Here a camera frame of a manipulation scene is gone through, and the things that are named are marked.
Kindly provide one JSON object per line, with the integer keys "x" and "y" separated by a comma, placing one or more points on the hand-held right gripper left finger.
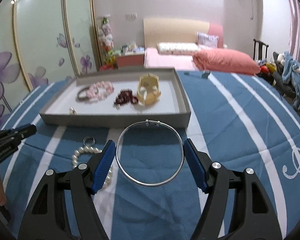
{"x": 103, "y": 170}

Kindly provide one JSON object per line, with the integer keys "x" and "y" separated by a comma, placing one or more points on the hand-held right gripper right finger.
{"x": 195, "y": 165}

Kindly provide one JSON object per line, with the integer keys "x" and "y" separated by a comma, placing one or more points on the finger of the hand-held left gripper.
{"x": 17, "y": 132}

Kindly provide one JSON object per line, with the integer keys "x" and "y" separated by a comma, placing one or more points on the thin silver bangle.
{"x": 147, "y": 122}

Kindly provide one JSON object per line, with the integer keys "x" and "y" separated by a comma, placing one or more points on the grey shallow cardboard tray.
{"x": 165, "y": 100}

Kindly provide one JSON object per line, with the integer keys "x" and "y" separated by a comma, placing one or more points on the cream wide bangle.
{"x": 145, "y": 97}

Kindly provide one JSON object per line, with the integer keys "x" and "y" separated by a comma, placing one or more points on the blue white striped tablecloth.
{"x": 227, "y": 130}

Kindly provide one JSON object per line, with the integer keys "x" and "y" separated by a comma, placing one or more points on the wardrobe with purple flower doors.
{"x": 45, "y": 30}

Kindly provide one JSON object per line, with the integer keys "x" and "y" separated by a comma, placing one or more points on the pink pillow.
{"x": 222, "y": 60}

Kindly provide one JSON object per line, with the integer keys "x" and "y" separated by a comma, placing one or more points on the pink nightstand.
{"x": 130, "y": 60}

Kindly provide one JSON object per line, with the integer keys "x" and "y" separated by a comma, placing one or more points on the white patterned pillow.
{"x": 177, "y": 48}

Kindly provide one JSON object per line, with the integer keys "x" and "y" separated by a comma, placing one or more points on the dark grey chair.
{"x": 280, "y": 80}

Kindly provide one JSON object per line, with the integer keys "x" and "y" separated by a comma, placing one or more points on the colourful toys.
{"x": 267, "y": 67}

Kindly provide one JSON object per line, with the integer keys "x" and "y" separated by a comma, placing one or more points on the purple patterned pillow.
{"x": 207, "y": 40}

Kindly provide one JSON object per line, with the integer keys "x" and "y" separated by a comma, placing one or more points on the clear tube of plush toys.
{"x": 106, "y": 42}

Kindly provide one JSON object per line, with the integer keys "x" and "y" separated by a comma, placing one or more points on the dark wooden chair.
{"x": 260, "y": 47}

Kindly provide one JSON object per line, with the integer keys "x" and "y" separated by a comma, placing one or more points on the light blue garment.
{"x": 295, "y": 75}

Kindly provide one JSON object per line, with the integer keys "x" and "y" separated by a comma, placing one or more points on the bed with beige headboard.
{"x": 175, "y": 30}

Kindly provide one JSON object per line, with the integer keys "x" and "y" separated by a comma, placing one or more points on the pink curtain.
{"x": 298, "y": 25}

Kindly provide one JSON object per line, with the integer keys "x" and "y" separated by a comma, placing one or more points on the white wall switch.
{"x": 131, "y": 16}

